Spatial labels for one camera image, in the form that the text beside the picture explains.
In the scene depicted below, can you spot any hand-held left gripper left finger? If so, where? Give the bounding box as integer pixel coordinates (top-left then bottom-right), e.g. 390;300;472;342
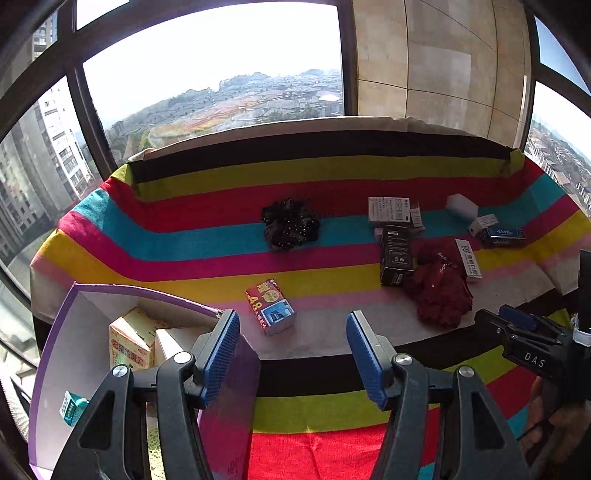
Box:
51;308;242;480

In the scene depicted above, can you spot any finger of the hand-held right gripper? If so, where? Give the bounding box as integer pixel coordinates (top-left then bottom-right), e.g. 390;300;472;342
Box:
475;309;514;352
499;305;571;343

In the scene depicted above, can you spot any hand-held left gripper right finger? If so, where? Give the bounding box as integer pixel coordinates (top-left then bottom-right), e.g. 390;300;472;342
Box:
346;310;522;480

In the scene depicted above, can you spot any large white cardboard box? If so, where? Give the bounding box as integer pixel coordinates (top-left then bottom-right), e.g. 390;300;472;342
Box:
154;327;204;367

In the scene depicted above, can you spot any purple storage box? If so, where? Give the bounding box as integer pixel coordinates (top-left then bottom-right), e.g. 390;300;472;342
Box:
28;282;262;480

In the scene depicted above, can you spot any cream medicine box red print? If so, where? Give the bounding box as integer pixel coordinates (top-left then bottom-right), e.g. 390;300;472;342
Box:
109;308;169;372

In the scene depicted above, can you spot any small white cube box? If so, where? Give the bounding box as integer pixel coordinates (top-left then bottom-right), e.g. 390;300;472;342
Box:
468;215;500;237

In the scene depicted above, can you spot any small teal box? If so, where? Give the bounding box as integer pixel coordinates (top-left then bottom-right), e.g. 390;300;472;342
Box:
58;391;89;428

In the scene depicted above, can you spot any person's right hand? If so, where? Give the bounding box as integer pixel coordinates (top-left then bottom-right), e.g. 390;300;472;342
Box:
529;376;591;462

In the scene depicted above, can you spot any dark red knitted cloth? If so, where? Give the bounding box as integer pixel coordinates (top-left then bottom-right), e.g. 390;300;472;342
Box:
403;237;474;329

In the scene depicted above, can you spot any slim white box red print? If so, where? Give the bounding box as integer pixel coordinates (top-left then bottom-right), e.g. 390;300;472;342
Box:
455;239;483;281

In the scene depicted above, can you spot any red and blue small box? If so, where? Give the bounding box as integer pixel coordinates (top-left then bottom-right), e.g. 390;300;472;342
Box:
246;278;297;336

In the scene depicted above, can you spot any dark blue small box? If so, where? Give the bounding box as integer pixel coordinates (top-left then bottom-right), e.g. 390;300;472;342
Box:
480;225;527;247

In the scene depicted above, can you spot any black carton box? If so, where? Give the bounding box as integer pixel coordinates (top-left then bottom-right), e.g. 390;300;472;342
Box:
379;224;419;287

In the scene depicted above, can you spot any colourful striped cloth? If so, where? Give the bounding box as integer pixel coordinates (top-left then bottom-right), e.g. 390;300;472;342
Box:
30;117;591;480

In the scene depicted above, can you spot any plain off-white carton box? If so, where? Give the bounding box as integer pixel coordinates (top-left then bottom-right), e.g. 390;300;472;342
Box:
445;194;483;227

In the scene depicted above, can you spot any black sequined fabric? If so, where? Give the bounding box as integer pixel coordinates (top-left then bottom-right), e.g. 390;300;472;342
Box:
261;199;321;252

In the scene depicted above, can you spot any white medicine box with barcode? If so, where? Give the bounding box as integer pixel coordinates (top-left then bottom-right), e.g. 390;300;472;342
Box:
368;196;411;227

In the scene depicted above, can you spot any black cable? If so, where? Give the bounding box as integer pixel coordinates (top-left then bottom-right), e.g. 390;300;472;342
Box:
517;418;548;441

